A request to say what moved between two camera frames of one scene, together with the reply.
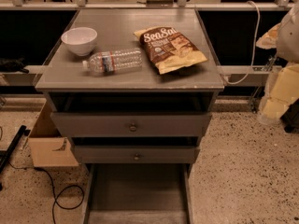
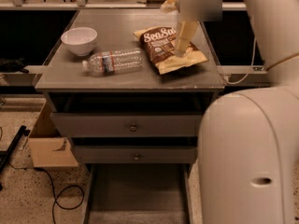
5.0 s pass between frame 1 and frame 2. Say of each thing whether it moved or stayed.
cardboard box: stayed
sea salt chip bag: stayed
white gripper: moved
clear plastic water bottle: stayed
